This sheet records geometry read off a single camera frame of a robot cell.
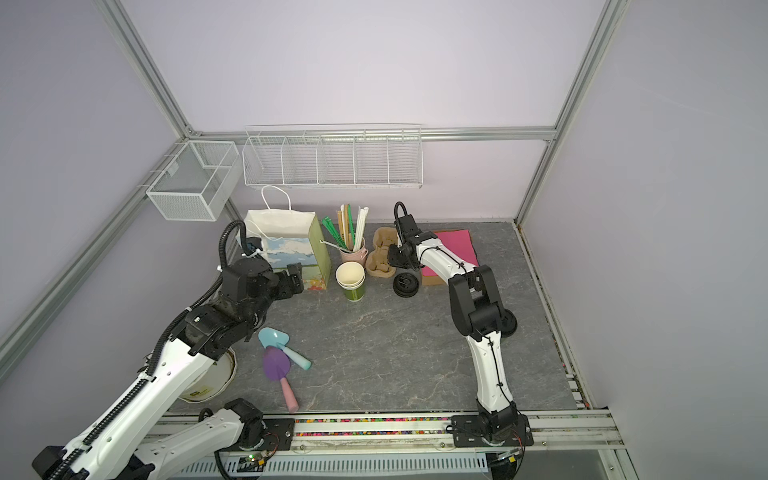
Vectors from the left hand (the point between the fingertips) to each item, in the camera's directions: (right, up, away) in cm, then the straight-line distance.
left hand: (284, 272), depth 71 cm
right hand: (+26, +1, +30) cm, 40 cm away
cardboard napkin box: (+36, -2, -4) cm, 36 cm away
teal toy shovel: (-9, -20, +15) cm, 26 cm away
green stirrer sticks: (+6, +13, +25) cm, 28 cm away
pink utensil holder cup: (+14, +4, +28) cm, 31 cm away
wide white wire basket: (+6, +37, +28) cm, 46 cm away
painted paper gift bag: (-2, +9, +10) cm, 13 cm away
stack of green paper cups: (+13, -3, +22) cm, 26 cm away
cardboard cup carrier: (+20, +1, +34) cm, 39 cm away
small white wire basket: (-42, +29, +32) cm, 61 cm away
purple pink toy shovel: (-8, -28, +14) cm, 32 cm away
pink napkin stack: (+50, +9, +36) cm, 63 cm away
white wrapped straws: (+15, +13, +28) cm, 35 cm away
